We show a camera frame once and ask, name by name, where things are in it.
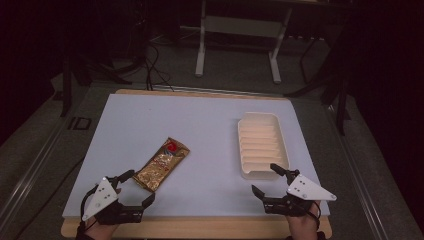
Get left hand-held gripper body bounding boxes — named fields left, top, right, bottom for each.
left=81, top=176, right=145, bottom=225

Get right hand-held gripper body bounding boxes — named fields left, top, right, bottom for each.
left=262, top=173, right=338, bottom=218

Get cream ribbed plastic tray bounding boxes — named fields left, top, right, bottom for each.
left=236, top=111, right=291, bottom=181

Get gold foil snack packet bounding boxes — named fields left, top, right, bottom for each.
left=132, top=136, right=191, bottom=194

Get person's left hand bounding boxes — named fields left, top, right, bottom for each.
left=77, top=215, right=120, bottom=240

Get person's right hand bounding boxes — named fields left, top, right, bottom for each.
left=285, top=201, right=322, bottom=240

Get pale blue table mat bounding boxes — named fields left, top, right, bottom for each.
left=62, top=93, right=331, bottom=220

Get black tripod stand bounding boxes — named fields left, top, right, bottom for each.
left=59, top=39, right=134, bottom=118
left=283, top=29, right=353, bottom=137

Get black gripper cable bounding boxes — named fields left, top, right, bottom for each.
left=308, top=201, right=323, bottom=231
left=78, top=185, right=101, bottom=234

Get grey metal floor rail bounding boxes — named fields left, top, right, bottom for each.
left=325, top=104, right=392, bottom=240
left=0, top=113, right=69, bottom=231

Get black floor cables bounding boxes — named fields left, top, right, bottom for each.
left=143, top=42, right=175, bottom=92

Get white metal stand frame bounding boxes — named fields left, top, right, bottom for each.
left=194, top=0, right=294, bottom=85

